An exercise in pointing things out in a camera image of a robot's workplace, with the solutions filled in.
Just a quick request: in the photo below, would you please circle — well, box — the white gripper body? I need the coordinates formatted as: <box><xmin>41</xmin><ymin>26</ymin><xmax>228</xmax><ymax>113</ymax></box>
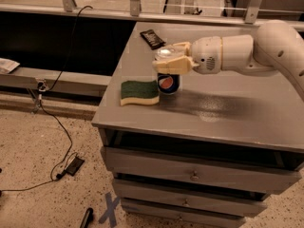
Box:
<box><xmin>191</xmin><ymin>36</ymin><xmax>222</xmax><ymax>74</ymax></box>

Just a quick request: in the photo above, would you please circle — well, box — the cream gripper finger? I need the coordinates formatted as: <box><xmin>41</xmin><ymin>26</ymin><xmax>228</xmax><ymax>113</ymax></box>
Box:
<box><xmin>152</xmin><ymin>55</ymin><xmax>199</xmax><ymax>74</ymax></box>
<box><xmin>167</xmin><ymin>42</ymin><xmax>191</xmax><ymax>56</ymax></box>

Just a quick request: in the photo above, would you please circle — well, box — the blue pepsi can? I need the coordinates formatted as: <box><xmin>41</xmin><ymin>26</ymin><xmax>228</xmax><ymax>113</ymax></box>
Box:
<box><xmin>155</xmin><ymin>47</ymin><xmax>180</xmax><ymax>94</ymax></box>

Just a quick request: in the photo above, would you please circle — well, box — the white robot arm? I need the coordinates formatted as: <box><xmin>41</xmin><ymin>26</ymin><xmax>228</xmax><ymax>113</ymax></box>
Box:
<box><xmin>153</xmin><ymin>20</ymin><xmax>304</xmax><ymax>99</ymax></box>

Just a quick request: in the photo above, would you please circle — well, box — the green yellow sponge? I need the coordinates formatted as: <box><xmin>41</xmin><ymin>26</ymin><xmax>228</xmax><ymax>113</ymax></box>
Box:
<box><xmin>121</xmin><ymin>81</ymin><xmax>160</xmax><ymax>105</ymax></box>

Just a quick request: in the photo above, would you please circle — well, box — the dark snack bar wrapper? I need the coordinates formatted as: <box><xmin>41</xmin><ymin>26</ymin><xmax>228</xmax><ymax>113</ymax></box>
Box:
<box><xmin>140</xmin><ymin>29</ymin><xmax>165</xmax><ymax>49</ymax></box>

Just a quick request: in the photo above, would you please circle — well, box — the grey drawer cabinet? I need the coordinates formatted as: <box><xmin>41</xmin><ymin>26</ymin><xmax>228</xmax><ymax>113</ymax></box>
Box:
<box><xmin>90</xmin><ymin>21</ymin><xmax>304</xmax><ymax>228</ymax></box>

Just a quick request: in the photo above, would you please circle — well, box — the middle grey drawer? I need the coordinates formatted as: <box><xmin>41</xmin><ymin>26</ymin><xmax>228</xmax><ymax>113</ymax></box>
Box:
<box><xmin>113</xmin><ymin>179</ymin><xmax>266</xmax><ymax>218</ymax></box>

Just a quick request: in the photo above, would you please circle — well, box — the grey drawer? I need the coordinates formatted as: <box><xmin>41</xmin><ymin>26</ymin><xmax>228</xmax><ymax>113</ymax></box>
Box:
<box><xmin>121</xmin><ymin>199</ymin><xmax>245</xmax><ymax>228</ymax></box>
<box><xmin>113</xmin><ymin>179</ymin><xmax>266</xmax><ymax>218</ymax></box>
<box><xmin>101</xmin><ymin>147</ymin><xmax>301</xmax><ymax>194</ymax></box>

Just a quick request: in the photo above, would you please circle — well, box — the top grey drawer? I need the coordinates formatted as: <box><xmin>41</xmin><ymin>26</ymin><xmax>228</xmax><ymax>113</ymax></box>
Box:
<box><xmin>101</xmin><ymin>147</ymin><xmax>301</xmax><ymax>194</ymax></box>

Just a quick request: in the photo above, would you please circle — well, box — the metal clamp on ledge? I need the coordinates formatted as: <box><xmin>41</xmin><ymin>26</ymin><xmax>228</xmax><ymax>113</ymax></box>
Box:
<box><xmin>28</xmin><ymin>78</ymin><xmax>49</xmax><ymax>114</ymax></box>

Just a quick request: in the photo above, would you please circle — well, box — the black power adapter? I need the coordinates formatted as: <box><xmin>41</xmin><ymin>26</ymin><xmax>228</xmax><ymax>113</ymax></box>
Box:
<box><xmin>65</xmin><ymin>157</ymin><xmax>85</xmax><ymax>176</ymax></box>

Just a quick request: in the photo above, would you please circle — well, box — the bottom grey drawer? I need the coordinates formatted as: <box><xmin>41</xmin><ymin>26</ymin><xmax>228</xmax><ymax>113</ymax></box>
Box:
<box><xmin>121</xmin><ymin>199</ymin><xmax>245</xmax><ymax>228</ymax></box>

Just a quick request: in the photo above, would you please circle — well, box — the white paper on ledge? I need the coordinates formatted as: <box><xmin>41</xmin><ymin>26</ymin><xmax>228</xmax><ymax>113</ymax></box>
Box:
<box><xmin>0</xmin><ymin>58</ymin><xmax>19</xmax><ymax>74</ymax></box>

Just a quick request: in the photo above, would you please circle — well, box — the black cylindrical object on floor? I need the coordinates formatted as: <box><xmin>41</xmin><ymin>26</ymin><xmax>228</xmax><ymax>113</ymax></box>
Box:
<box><xmin>80</xmin><ymin>208</ymin><xmax>93</xmax><ymax>228</ymax></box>

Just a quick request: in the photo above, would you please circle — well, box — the metal bracket middle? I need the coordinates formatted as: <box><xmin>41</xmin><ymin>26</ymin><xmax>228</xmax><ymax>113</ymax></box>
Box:
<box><xmin>128</xmin><ymin>0</ymin><xmax>143</xmax><ymax>17</ymax></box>

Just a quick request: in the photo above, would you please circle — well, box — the metal bracket right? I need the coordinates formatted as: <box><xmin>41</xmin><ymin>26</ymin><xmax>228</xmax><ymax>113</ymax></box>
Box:
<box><xmin>244</xmin><ymin>0</ymin><xmax>262</xmax><ymax>24</ymax></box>

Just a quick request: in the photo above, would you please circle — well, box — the black cable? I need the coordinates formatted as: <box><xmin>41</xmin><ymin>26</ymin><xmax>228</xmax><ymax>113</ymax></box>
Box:
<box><xmin>0</xmin><ymin>5</ymin><xmax>93</xmax><ymax>194</ymax></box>

